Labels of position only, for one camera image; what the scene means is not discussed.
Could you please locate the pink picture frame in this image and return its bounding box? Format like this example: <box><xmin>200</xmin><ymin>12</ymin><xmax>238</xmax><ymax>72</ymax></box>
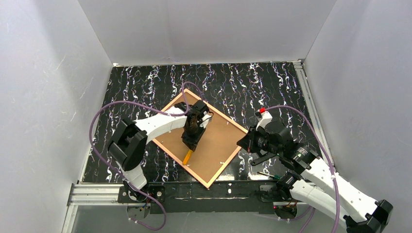
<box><xmin>153</xmin><ymin>103</ymin><xmax>248</xmax><ymax>188</ymax></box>

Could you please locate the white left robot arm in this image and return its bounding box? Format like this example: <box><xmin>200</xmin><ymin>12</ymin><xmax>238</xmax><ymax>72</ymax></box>
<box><xmin>107</xmin><ymin>100</ymin><xmax>213</xmax><ymax>190</ymax></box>

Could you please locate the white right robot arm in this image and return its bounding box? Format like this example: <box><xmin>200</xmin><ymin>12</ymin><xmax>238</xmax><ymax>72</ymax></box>
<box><xmin>237</xmin><ymin>108</ymin><xmax>394</xmax><ymax>233</ymax></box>

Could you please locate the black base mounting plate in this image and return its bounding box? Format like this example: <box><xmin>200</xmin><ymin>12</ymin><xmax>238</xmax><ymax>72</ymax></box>
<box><xmin>118</xmin><ymin>180</ymin><xmax>307</xmax><ymax>218</ymax></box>

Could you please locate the green handled screwdriver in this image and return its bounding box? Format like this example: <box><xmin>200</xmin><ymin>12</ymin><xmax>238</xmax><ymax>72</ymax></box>
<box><xmin>257</xmin><ymin>172</ymin><xmax>280</xmax><ymax>180</ymax></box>

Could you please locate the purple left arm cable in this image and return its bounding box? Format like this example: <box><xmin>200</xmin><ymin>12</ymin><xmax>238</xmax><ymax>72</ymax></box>
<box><xmin>89</xmin><ymin>81</ymin><xmax>206</xmax><ymax>232</ymax></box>

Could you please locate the aluminium rail frame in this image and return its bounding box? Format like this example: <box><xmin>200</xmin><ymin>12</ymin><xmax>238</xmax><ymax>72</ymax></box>
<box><xmin>61</xmin><ymin>61</ymin><xmax>366</xmax><ymax>233</ymax></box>

